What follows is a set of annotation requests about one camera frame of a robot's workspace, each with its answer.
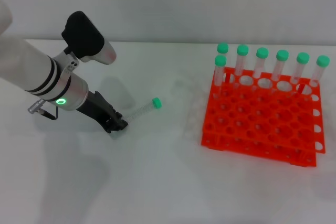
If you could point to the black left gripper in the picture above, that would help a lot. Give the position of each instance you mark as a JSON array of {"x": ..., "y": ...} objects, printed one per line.
[{"x": 97, "y": 108}]

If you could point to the clear test tube green cap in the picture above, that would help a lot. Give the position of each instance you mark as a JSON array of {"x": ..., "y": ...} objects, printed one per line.
[
  {"x": 323, "y": 61},
  {"x": 242, "y": 50},
  {"x": 282, "y": 55},
  {"x": 220, "y": 61},
  {"x": 222, "y": 47},
  {"x": 262, "y": 53},
  {"x": 303, "y": 58},
  {"x": 156, "y": 102}
]

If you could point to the orange test tube rack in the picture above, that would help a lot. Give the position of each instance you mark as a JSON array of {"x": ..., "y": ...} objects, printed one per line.
[{"x": 262, "y": 129}]

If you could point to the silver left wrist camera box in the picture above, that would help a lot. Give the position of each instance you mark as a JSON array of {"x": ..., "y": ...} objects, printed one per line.
[{"x": 84, "y": 37}]

